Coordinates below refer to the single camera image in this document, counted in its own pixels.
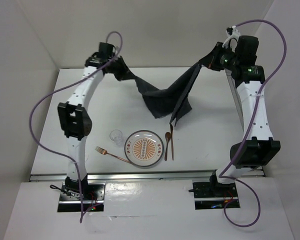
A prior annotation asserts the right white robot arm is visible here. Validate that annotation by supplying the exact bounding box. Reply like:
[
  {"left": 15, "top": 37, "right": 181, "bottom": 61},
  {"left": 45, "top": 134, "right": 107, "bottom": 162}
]
[{"left": 200, "top": 35, "right": 281, "bottom": 197}]

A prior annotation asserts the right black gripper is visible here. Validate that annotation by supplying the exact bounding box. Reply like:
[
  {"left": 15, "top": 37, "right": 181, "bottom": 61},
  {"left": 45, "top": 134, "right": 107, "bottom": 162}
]
[{"left": 199, "top": 41, "right": 240, "bottom": 71}]

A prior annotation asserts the dark grey checked cloth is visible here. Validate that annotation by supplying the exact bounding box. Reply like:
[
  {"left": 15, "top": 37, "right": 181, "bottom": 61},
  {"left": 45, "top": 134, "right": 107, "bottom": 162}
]
[{"left": 112, "top": 57, "right": 202, "bottom": 124}]

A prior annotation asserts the copper knife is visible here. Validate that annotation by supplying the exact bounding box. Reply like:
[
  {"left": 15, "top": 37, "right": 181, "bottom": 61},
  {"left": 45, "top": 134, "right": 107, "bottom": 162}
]
[{"left": 169, "top": 123, "right": 174, "bottom": 161}]

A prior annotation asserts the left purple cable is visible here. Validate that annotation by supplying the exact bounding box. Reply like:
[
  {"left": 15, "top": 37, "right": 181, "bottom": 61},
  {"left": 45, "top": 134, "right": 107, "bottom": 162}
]
[{"left": 29, "top": 31, "right": 123, "bottom": 224}]

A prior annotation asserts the patterned glass plate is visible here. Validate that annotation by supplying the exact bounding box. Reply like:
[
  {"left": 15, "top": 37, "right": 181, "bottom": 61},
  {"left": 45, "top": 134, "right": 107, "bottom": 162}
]
[{"left": 124, "top": 130, "right": 164, "bottom": 168}]

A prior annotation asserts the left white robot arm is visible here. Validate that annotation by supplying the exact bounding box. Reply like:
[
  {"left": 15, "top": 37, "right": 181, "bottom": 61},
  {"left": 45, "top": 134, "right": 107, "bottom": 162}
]
[{"left": 57, "top": 42, "right": 118, "bottom": 200}]

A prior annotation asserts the aluminium frame rail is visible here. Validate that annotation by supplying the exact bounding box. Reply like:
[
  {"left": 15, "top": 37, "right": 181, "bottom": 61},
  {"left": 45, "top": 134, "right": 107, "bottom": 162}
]
[{"left": 28, "top": 66, "right": 266, "bottom": 182}]

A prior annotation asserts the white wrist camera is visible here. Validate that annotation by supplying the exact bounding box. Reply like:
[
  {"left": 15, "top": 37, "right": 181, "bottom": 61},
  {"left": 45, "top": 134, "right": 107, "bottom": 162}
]
[{"left": 222, "top": 25, "right": 241, "bottom": 49}]

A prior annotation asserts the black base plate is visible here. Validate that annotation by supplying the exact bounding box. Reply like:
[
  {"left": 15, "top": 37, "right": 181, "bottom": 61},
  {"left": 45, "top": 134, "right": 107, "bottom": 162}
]
[
  {"left": 56, "top": 182, "right": 106, "bottom": 213},
  {"left": 188, "top": 182, "right": 241, "bottom": 210}
]

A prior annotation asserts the clear plastic cup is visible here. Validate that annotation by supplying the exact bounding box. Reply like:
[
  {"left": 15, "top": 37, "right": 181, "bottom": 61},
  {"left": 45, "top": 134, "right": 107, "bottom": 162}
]
[{"left": 109, "top": 129, "right": 123, "bottom": 147}]

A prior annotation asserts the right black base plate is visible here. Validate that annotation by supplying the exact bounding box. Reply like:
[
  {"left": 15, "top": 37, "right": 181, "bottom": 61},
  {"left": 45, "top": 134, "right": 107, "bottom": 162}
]
[{"left": 188, "top": 182, "right": 241, "bottom": 210}]

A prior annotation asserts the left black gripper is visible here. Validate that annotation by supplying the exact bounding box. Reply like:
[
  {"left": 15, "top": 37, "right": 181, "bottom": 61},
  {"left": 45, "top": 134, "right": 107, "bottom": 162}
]
[{"left": 108, "top": 55, "right": 136, "bottom": 82}]

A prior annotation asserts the copper spoon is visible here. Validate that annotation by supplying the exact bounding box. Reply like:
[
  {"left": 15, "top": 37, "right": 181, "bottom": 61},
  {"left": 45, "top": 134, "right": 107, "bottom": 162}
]
[{"left": 164, "top": 132, "right": 171, "bottom": 161}]

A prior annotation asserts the copper fork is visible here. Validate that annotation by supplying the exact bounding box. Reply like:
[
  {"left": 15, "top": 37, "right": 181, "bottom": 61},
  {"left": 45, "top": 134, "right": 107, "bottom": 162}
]
[{"left": 95, "top": 146, "right": 131, "bottom": 164}]

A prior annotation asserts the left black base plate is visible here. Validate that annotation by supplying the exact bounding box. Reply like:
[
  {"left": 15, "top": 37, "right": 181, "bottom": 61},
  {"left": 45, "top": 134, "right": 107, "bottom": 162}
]
[{"left": 56, "top": 182, "right": 106, "bottom": 213}]

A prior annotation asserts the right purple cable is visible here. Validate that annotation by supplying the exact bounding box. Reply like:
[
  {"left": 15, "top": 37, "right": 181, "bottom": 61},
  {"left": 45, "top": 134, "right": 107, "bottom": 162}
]
[{"left": 218, "top": 19, "right": 288, "bottom": 228}]

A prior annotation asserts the purple cable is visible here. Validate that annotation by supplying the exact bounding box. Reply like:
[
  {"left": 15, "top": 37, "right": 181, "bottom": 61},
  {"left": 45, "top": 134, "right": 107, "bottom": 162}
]
[
  {"left": 218, "top": 19, "right": 288, "bottom": 228},
  {"left": 29, "top": 31, "right": 123, "bottom": 224}
]

